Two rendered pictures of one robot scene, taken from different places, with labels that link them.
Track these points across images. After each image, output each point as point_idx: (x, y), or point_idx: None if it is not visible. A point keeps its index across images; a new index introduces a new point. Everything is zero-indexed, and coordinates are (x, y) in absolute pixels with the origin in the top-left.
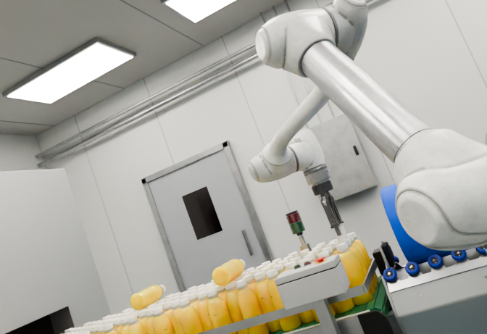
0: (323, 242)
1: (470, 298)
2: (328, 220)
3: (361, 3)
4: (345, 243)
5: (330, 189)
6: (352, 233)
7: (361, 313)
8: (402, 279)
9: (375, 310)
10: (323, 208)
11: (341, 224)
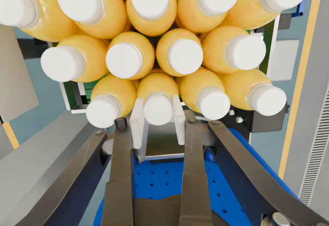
0: None
1: None
2: (80, 148)
3: None
4: (96, 126)
5: None
6: (258, 112)
7: (78, 85)
8: (145, 136)
9: (80, 102)
10: (30, 211)
11: (178, 141)
